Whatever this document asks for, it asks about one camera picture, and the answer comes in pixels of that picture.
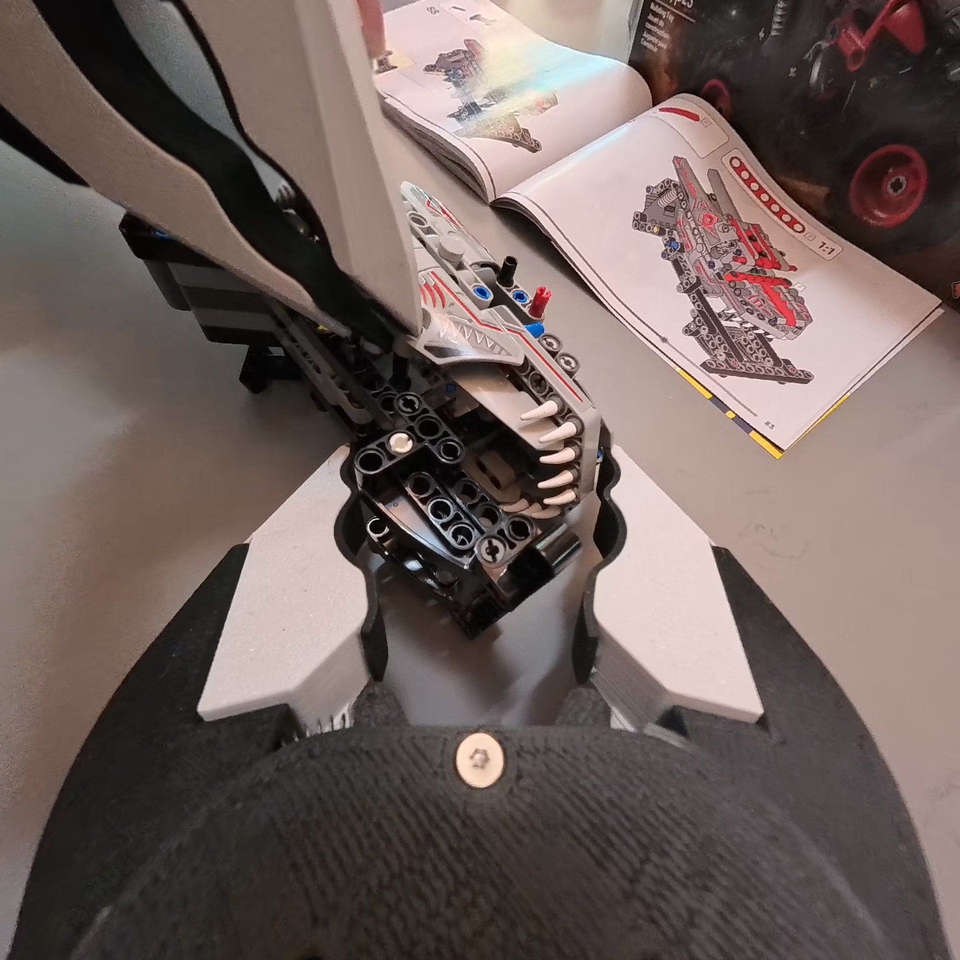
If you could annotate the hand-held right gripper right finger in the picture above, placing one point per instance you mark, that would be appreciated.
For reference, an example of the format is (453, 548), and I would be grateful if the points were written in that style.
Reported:
(668, 622)

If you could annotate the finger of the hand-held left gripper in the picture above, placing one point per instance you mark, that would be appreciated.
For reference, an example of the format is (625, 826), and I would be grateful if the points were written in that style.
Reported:
(112, 142)
(321, 112)

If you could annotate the open instruction booklet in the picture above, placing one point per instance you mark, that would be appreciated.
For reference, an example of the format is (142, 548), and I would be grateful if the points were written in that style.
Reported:
(584, 241)

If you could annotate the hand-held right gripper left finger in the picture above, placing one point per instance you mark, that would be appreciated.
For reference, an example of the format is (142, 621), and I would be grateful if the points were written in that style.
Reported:
(292, 615)

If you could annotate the black toy set box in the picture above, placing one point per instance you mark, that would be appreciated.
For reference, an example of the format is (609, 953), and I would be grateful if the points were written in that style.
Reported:
(824, 112)

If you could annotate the grey red brick model car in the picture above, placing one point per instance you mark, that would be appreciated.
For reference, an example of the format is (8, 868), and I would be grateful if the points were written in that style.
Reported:
(451, 509)

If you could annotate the grey desk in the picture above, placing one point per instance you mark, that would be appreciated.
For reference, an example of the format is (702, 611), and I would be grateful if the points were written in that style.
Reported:
(112, 487)

